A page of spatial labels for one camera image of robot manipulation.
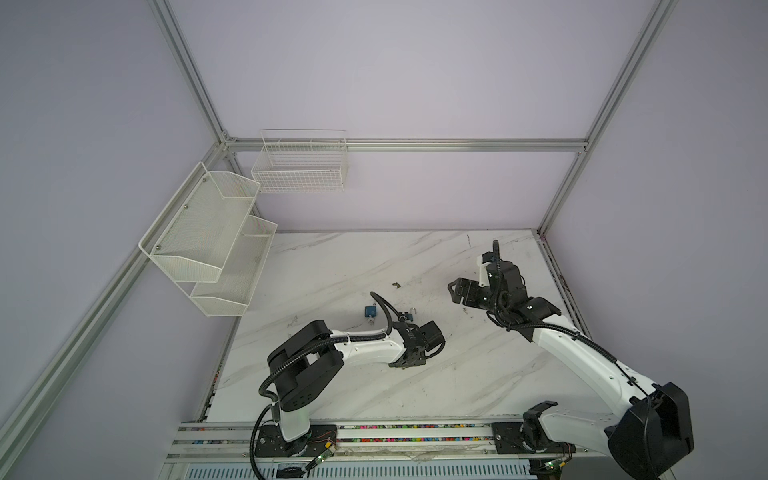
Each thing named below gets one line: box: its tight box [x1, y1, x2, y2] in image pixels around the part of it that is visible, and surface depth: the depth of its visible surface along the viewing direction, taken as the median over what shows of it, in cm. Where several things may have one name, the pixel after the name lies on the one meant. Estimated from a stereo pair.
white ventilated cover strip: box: [184, 461, 535, 480], surface depth 72 cm
